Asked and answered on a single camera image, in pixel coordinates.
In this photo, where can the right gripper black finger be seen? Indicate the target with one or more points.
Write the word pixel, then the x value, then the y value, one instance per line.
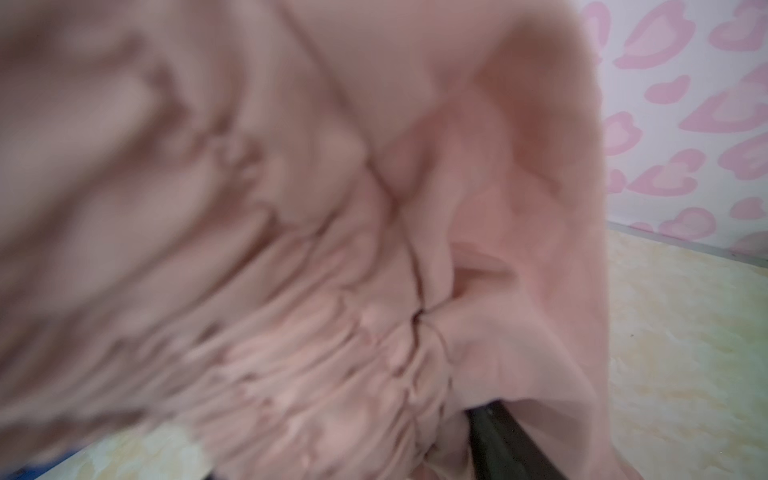
pixel 502 450

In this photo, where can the pink garment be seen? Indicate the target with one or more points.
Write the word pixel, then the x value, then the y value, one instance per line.
pixel 313 234

